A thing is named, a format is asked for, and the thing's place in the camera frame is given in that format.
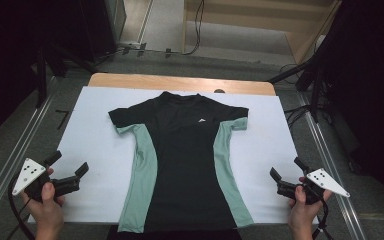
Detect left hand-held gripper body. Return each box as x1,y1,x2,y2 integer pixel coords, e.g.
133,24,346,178
12,157,81,203

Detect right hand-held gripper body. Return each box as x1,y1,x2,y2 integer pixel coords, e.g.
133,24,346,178
276,168,351,205

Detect black and green t-shirt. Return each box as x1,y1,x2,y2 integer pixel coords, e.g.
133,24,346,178
108,90,255,234

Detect person's right hand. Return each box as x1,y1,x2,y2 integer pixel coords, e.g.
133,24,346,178
288,184,333,233

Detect person's left hand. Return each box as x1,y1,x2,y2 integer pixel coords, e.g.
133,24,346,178
20,181,66,234

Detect white board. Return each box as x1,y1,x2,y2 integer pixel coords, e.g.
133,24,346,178
27,85,319,225

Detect black metal stand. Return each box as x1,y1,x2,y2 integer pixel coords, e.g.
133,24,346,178
268,49,331,124
34,39,98,109

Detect dark curtain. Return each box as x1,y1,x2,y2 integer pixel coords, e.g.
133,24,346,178
323,0,384,214
0,0,81,151

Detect person's dark clothing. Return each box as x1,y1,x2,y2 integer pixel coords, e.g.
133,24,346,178
106,224,243,240

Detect wooden table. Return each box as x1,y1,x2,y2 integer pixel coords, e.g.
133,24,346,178
88,72,277,97

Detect black cabinet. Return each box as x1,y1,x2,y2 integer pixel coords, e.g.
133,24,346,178
79,0,128,63

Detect light wooden shelf unit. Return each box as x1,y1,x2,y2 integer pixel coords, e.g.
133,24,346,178
181,0,343,66

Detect metal floor rail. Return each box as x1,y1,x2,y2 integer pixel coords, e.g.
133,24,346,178
298,91,368,240
0,78,59,234

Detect right hand-held gripper black cable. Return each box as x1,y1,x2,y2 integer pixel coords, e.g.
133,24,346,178
312,196,335,240

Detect hand-held gripper black cable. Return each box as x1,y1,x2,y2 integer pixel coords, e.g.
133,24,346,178
7,176,36,240
312,196,335,240

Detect left hand-held gripper black cable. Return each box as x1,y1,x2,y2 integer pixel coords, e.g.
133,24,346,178
7,176,36,240

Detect black floor cables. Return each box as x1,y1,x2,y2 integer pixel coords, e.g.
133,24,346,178
279,63,314,129

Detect hanging black cable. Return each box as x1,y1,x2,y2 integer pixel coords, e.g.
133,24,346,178
182,0,205,56

